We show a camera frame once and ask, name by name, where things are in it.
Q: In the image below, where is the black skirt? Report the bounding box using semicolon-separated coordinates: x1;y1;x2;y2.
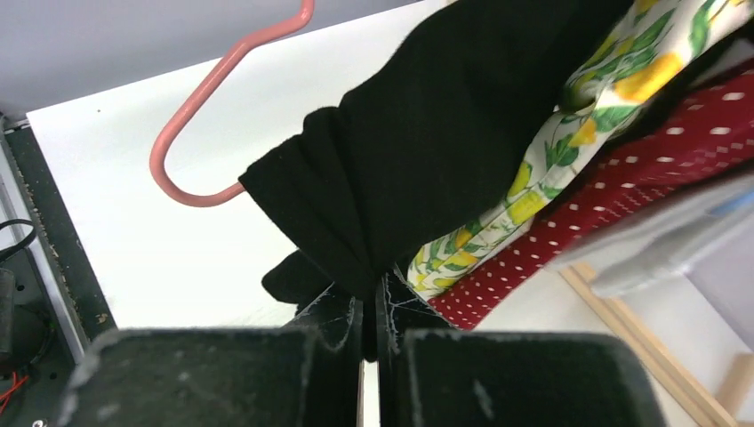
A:
237;0;634;362

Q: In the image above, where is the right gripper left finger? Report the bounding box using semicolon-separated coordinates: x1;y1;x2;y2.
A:
285;285;364;360

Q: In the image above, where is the wooden clothes rack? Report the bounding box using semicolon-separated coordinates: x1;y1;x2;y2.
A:
559;262;753;426

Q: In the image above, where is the white garment on rack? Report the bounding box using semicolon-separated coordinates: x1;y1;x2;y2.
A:
552;170;753;298

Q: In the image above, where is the lemon print skirt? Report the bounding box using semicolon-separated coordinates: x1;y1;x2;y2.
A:
406;0;753;299

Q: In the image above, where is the red polka dot skirt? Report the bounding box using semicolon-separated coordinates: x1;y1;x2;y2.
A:
429;61;753;330

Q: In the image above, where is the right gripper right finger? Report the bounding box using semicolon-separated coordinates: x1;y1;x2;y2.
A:
375;268;454;360

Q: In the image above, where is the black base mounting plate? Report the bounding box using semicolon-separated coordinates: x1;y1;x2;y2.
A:
1;125;116;426

